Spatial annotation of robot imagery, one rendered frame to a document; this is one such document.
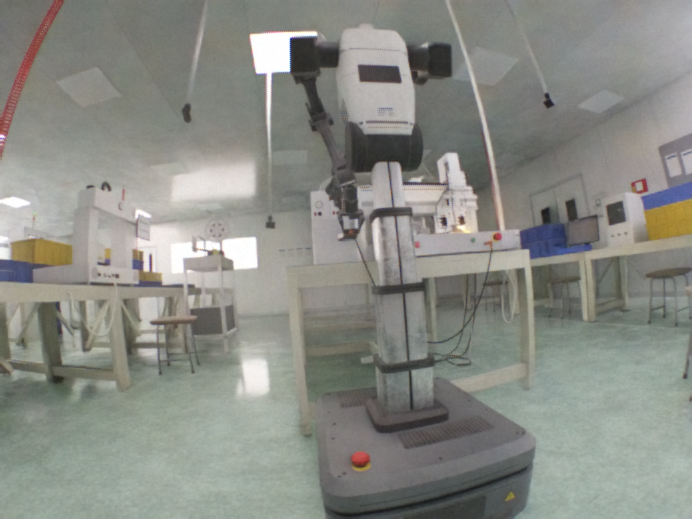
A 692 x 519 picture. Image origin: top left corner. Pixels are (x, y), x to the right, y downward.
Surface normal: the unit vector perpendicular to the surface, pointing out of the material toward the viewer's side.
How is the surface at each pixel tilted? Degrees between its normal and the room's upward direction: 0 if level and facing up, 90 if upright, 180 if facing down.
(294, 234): 90
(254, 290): 90
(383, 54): 90
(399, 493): 90
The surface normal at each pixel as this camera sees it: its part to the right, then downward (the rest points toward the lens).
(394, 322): 0.11, -0.08
